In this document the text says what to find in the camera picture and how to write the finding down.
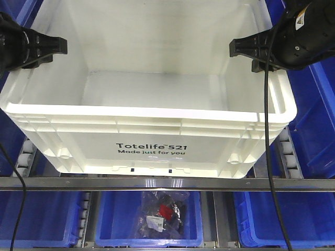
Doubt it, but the right white roller track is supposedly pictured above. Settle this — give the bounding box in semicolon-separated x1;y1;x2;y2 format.
276;127;304;179

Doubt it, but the blue bin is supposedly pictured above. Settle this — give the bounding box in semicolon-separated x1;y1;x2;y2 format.
1;191;84;248
266;0;335;178
1;1;42;177
95;191;204;248
233;192;334;248

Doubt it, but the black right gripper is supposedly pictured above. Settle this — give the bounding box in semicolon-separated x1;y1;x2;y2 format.
229;1;334;73

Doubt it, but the black left cable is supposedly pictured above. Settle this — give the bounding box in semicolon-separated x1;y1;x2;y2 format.
0;142;27;251

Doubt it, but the blue bin lower right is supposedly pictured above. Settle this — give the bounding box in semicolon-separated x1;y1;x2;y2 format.
233;192;334;248

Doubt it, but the black right cable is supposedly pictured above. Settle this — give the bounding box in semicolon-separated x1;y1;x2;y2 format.
263;5;293;251

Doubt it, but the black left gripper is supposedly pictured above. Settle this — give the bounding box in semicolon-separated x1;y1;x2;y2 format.
1;12;68;72

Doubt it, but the blue bin upper left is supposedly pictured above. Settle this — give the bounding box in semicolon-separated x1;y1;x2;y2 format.
1;1;42;177

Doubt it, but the steel front shelf rail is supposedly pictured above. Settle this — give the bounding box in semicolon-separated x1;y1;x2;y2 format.
1;177;334;192

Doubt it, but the lower white roller track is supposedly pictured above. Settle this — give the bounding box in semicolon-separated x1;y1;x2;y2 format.
75;191;92;248

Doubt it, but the blue bin upper right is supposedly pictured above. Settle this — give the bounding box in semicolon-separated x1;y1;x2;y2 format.
266;0;335;178

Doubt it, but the left white roller track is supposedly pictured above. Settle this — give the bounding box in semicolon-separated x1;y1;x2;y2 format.
15;139;37;178

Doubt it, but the white Totelife plastic tote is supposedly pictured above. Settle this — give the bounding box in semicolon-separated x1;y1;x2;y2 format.
1;1;297;179

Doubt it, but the blue bin lower middle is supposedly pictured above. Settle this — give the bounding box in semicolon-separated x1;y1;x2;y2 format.
95;191;204;248

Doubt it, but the white roller track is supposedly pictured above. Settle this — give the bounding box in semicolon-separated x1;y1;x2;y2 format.
75;191;92;248
276;127;304;179
15;139;37;178

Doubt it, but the clear bag of parts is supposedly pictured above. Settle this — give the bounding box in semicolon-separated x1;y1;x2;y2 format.
133;191;190;239

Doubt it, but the blue bin lower left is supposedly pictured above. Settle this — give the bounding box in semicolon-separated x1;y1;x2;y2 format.
1;191;84;248

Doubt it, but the black cable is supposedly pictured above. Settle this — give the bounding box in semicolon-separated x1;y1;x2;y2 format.
0;142;27;251
263;5;293;251

